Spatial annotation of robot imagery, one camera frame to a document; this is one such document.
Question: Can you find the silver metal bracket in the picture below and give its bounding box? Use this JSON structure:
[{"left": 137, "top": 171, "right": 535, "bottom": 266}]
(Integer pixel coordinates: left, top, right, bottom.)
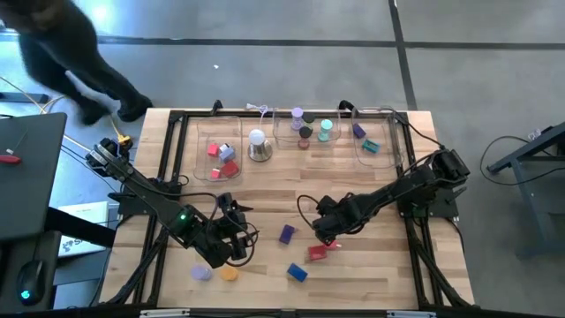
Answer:
[
  {"left": 139, "top": 308, "right": 192, "bottom": 318},
  {"left": 386, "top": 310, "right": 439, "bottom": 318}
]

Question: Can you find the blue-grey metal table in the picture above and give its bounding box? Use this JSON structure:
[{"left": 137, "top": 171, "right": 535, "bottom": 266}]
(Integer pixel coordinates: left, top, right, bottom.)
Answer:
[{"left": 487, "top": 121, "right": 565, "bottom": 260}]

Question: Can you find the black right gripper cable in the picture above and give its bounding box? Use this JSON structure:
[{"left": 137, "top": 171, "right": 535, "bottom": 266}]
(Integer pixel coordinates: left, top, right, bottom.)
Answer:
[{"left": 297, "top": 193, "right": 320, "bottom": 231}]

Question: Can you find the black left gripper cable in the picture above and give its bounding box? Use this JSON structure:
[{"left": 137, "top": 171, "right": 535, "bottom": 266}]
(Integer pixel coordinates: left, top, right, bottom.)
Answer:
[{"left": 233, "top": 220, "right": 260, "bottom": 269}]

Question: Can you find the black hourglass red sand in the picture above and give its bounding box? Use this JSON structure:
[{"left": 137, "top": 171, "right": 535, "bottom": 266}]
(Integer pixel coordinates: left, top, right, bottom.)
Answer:
[{"left": 297, "top": 125, "right": 313, "bottom": 150}]

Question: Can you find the purple hourglass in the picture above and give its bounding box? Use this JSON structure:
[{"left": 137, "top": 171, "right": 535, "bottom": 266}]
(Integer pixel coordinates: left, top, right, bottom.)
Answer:
[
  {"left": 290, "top": 107, "right": 305, "bottom": 133},
  {"left": 190, "top": 264, "right": 214, "bottom": 283}
]

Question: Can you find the white printed box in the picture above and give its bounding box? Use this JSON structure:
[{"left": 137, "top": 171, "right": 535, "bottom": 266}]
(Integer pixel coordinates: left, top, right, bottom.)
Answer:
[{"left": 56, "top": 201, "right": 110, "bottom": 259}]

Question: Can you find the black aluminium table frame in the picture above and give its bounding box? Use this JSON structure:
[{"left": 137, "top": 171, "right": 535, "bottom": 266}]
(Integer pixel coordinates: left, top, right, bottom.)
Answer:
[{"left": 100, "top": 108, "right": 477, "bottom": 310}]

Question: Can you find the black floor bar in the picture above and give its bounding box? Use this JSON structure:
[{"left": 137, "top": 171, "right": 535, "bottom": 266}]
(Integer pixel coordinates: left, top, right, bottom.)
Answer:
[{"left": 0, "top": 92, "right": 50, "bottom": 105}]

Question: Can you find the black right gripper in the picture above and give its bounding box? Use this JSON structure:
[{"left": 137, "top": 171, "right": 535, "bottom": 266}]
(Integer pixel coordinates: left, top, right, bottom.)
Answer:
[{"left": 311, "top": 201, "right": 367, "bottom": 243}]

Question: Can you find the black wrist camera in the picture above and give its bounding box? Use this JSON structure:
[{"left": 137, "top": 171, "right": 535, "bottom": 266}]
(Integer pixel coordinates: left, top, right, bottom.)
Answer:
[
  {"left": 317, "top": 195, "right": 340, "bottom": 214},
  {"left": 217, "top": 192, "right": 237, "bottom": 214}
]

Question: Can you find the orange hourglass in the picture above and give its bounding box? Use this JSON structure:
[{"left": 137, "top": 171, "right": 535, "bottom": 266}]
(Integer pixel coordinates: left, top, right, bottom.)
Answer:
[{"left": 219, "top": 265, "right": 240, "bottom": 283}]

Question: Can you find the red handled screwdriver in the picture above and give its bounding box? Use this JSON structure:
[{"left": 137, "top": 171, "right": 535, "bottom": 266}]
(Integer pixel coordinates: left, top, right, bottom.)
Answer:
[{"left": 0, "top": 130, "right": 30, "bottom": 166}]

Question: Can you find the clear plastic bin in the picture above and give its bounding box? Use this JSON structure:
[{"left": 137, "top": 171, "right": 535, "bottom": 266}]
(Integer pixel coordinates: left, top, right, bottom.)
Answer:
[
  {"left": 192, "top": 115, "right": 245, "bottom": 183},
  {"left": 271, "top": 107, "right": 343, "bottom": 145},
  {"left": 351, "top": 107, "right": 406, "bottom": 170}
]

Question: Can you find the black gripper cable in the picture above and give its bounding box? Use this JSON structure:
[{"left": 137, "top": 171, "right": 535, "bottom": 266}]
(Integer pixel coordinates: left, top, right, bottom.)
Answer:
[
  {"left": 297, "top": 193, "right": 320, "bottom": 231},
  {"left": 233, "top": 220, "right": 260, "bottom": 269}
]

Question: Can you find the person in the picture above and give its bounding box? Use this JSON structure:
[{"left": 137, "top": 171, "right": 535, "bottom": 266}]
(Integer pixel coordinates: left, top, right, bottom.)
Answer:
[{"left": 0, "top": 0, "right": 154, "bottom": 126}]

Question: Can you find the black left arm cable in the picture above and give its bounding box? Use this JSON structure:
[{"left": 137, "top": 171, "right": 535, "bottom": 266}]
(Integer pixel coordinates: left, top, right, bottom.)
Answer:
[{"left": 178, "top": 190, "right": 222, "bottom": 209}]

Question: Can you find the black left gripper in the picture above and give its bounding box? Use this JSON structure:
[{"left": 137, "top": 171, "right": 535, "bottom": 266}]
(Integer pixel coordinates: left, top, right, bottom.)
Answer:
[{"left": 203, "top": 211, "right": 252, "bottom": 269}]

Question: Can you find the black floor cable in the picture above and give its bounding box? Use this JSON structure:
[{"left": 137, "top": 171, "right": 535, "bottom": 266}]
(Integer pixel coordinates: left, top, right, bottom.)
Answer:
[{"left": 478, "top": 132, "right": 565, "bottom": 186}]

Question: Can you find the yellow cable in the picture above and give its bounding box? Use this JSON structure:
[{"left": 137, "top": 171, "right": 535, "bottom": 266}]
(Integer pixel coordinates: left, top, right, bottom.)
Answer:
[{"left": 0, "top": 75, "right": 132, "bottom": 149}]

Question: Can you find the white lamp cable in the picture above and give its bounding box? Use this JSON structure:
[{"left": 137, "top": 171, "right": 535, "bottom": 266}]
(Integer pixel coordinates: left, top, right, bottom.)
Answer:
[{"left": 245, "top": 102, "right": 271, "bottom": 132}]

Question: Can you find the teal hourglass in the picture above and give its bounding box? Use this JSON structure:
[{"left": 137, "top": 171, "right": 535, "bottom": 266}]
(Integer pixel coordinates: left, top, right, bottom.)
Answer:
[{"left": 317, "top": 117, "right": 335, "bottom": 143}]

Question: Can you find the black computer mouse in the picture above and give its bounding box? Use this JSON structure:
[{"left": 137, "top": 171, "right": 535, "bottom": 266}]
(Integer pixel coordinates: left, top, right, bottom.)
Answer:
[{"left": 16, "top": 259, "right": 46, "bottom": 307}]

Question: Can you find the white bulb brass lamp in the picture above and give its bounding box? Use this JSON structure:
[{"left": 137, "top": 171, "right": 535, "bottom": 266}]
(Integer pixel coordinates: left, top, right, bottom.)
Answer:
[{"left": 246, "top": 127, "right": 274, "bottom": 163}]

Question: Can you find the blue small calculator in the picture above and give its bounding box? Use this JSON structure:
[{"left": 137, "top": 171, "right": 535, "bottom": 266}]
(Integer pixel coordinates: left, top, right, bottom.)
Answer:
[{"left": 286, "top": 263, "right": 309, "bottom": 284}]

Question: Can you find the black desk support bar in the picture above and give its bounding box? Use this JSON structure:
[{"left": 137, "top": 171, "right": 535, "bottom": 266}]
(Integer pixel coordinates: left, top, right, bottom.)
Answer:
[{"left": 43, "top": 205, "right": 117, "bottom": 249}]

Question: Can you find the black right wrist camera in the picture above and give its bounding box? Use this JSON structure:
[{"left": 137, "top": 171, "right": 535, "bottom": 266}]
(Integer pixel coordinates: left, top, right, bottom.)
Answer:
[{"left": 317, "top": 195, "right": 340, "bottom": 214}]

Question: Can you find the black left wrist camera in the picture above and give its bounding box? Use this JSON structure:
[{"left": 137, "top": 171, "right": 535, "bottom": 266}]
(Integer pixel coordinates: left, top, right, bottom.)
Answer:
[{"left": 217, "top": 192, "right": 237, "bottom": 214}]

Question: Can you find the black lower desk shelf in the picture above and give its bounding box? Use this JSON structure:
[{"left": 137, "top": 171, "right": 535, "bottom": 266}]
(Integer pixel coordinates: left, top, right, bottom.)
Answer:
[{"left": 0, "top": 229, "right": 62, "bottom": 315}]

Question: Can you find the purple small calculator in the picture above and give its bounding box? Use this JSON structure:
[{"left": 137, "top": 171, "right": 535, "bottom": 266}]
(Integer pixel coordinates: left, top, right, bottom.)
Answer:
[{"left": 278, "top": 223, "right": 297, "bottom": 246}]

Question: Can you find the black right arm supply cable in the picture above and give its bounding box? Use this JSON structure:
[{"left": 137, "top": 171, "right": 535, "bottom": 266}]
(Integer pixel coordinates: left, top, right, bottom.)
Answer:
[{"left": 337, "top": 99, "right": 445, "bottom": 151}]

